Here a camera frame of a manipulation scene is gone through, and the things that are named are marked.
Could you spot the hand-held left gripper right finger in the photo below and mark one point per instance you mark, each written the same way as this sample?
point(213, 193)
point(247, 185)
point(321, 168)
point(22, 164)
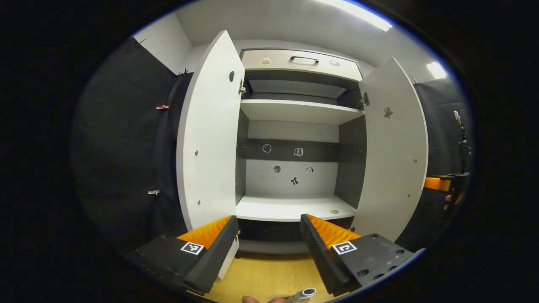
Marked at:
point(320, 256)

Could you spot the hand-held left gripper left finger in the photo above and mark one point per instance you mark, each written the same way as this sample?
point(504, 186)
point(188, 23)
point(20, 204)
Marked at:
point(212, 256)

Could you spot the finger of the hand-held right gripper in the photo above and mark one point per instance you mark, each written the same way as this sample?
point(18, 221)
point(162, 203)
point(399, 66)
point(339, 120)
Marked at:
point(436, 184)

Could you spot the white green-label bottle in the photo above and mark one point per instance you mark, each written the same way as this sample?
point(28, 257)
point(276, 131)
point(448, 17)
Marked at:
point(304, 295)

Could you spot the white cabinet door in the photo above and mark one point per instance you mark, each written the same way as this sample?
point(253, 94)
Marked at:
point(210, 147)
point(393, 160)

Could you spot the white cabinet shelf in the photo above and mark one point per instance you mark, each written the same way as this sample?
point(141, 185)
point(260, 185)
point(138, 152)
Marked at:
point(290, 207)
point(294, 111)

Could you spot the white and grey cabinet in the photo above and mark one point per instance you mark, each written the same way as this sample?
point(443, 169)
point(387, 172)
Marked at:
point(353, 168)

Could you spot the metal door hinge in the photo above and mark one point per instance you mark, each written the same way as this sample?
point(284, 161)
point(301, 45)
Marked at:
point(364, 99)
point(241, 88)

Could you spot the beige cabinet drawer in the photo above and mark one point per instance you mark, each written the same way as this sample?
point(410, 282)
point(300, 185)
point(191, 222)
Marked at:
point(294, 69)

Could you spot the black backdrop cloth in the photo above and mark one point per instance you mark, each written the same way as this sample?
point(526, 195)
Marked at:
point(122, 139)
point(440, 126)

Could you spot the small ceiling light panel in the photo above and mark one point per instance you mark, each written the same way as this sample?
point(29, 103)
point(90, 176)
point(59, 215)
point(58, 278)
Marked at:
point(436, 70)

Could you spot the long ceiling light panel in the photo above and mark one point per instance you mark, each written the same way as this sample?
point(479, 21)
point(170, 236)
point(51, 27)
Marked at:
point(358, 12)

